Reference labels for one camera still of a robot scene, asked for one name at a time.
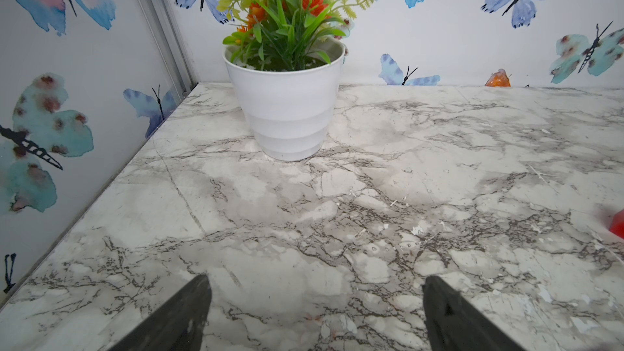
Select green artificial plant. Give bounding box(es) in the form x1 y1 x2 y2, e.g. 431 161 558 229
218 0 376 72

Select red lego brick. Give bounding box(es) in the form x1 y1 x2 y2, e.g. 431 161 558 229
609 210 624 239

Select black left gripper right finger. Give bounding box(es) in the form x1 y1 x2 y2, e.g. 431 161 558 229
422 276 523 351

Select white flower pot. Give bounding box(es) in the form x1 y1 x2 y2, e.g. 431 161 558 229
224 39 345 162

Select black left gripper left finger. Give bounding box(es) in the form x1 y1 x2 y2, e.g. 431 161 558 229
110 274 212 351

